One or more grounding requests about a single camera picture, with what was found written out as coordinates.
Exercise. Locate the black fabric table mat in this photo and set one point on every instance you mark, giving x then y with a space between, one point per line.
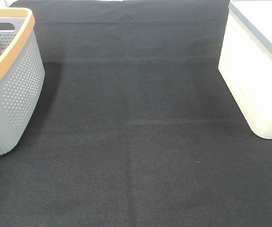
135 126

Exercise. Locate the grey basket with orange rim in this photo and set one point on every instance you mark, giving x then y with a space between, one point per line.
21 74

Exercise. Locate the white basket with grey rim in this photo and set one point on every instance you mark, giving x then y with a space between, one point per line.
245 61

